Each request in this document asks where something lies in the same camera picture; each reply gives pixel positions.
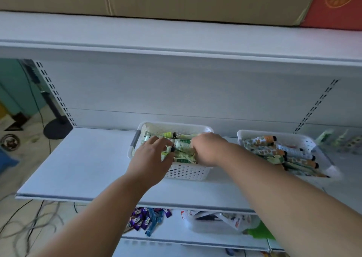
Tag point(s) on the white storage basket with packets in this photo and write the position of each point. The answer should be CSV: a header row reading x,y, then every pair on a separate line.
x,y
215,222

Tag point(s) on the person's right forearm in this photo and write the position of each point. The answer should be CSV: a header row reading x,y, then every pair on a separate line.
x,y
282,197

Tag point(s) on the green white cream tube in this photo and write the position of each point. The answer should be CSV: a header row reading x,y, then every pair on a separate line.
x,y
182,145

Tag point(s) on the person's left thumb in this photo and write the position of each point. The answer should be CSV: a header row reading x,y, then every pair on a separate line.
x,y
170,155

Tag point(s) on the round metal bowl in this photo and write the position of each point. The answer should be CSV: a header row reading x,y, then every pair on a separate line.
x,y
9,142

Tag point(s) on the white perforated plastic basket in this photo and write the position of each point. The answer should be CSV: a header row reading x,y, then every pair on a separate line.
x,y
304,142

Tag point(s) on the green plastic item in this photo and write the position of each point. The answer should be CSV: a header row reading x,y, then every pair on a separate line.
x,y
261,231

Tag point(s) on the blue cloth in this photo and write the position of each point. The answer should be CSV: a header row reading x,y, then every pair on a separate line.
x,y
7,160

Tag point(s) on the pile of orange capped tubes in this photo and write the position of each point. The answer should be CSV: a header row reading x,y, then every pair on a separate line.
x,y
294,156

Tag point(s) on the person's right fingers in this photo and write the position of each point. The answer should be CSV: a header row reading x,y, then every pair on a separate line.
x,y
196,149

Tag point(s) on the black fan stand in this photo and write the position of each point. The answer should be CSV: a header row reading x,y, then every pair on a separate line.
x,y
56,128

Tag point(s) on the pile of green tubes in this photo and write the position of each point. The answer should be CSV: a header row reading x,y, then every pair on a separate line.
x,y
183,157

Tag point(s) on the white metal shelf unit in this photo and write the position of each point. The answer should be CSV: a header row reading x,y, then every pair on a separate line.
x,y
181,95

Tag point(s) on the blue snack packets bunch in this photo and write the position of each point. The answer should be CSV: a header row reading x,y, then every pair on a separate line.
x,y
154,222

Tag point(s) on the person's left hand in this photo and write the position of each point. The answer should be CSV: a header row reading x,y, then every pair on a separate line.
x,y
148,163

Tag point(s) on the person's right hand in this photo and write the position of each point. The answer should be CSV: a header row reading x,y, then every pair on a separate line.
x,y
210,149

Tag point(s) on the person's left forearm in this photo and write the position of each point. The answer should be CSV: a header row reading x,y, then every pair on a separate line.
x,y
93,217

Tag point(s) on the row of pale green tubes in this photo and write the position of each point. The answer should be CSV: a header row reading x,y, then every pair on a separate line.
x,y
339,140

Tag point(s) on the heap of purple snack packets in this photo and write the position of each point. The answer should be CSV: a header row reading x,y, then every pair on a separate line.
x,y
138,218

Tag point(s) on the teal cabinet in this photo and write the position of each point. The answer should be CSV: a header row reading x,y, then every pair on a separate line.
x,y
17,87

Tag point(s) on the red printed box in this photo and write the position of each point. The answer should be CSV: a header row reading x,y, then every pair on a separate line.
x,y
336,7

